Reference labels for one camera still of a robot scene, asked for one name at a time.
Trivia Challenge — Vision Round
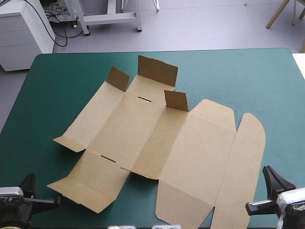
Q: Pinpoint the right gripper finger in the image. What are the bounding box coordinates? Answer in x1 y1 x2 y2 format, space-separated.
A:
262 165 296 203
245 199 281 215

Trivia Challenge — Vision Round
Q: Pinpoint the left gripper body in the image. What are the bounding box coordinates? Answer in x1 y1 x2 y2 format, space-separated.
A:
0 197 33 227

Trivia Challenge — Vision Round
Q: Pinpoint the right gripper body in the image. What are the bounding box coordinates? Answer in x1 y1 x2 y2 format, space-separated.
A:
283 202 305 229

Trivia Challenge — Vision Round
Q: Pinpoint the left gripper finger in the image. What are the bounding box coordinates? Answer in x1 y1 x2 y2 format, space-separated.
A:
19 173 37 199
25 196 61 216

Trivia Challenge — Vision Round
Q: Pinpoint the brown cardboard box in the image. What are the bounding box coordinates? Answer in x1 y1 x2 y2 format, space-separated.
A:
47 55 266 229

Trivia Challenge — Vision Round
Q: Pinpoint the white drawer cabinet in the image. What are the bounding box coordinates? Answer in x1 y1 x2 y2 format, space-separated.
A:
0 0 56 72

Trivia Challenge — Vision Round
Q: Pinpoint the wooden chair leg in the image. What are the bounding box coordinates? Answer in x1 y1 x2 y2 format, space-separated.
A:
266 0 305 30

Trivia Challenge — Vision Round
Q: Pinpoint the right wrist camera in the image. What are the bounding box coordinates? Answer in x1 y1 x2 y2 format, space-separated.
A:
277 187 305 217

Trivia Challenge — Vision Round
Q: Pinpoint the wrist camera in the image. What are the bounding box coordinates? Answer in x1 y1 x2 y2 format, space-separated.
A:
277 187 305 217
0 187 25 199

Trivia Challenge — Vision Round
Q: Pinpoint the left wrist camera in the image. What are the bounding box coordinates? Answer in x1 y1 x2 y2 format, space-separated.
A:
0 187 25 199

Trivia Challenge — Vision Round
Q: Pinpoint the black floor cable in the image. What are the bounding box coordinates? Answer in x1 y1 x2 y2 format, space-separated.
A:
23 0 81 48

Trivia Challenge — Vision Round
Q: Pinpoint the white metal table frame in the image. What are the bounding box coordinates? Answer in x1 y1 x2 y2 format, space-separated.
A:
75 0 143 37

